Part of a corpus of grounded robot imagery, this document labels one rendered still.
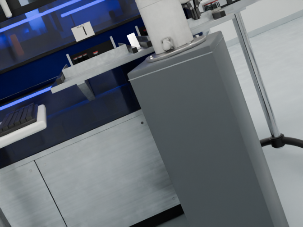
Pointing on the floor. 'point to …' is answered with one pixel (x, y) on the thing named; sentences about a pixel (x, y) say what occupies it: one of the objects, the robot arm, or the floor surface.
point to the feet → (281, 141)
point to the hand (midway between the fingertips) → (195, 14)
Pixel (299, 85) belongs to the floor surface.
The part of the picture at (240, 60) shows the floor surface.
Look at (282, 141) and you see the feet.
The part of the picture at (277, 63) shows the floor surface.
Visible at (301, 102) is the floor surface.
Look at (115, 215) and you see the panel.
